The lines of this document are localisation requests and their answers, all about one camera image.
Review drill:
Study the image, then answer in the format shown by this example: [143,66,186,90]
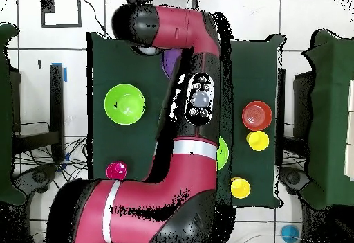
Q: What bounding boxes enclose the black bench with blue tape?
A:
[12,62,68,163]

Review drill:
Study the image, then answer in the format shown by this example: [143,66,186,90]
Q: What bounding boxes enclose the blue bowl on floor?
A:
[280,224,300,243]

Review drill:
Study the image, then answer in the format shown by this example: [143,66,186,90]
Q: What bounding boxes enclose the white boxes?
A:
[344,79,354,183]

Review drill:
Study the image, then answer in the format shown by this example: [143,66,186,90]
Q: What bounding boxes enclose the purple bowl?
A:
[160,48,183,82]

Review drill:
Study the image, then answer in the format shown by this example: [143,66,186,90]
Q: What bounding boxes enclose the green cloth side table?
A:
[0,22,27,206]
[301,28,354,210]

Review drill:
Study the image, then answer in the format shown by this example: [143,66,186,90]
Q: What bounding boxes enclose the black floor cable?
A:
[82,0,112,39]

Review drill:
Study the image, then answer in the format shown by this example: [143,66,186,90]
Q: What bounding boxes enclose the grey square floor frame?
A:
[40,0,83,28]

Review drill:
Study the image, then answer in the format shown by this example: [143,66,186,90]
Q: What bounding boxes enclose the white floor cable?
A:
[241,233,308,243]

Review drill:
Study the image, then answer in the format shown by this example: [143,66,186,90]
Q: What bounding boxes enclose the green bowl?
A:
[216,136,230,171]
[104,83,147,125]

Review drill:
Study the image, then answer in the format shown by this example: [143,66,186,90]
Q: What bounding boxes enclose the yellow orange cup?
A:
[230,177,252,199]

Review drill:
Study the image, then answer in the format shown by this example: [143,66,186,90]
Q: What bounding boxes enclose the orange bowl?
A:
[241,100,274,132]

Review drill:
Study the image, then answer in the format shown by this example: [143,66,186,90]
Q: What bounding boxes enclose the red cup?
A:
[106,161,129,181]

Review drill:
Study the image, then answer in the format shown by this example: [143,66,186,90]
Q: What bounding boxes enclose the dark green table cloth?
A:
[86,31,286,210]

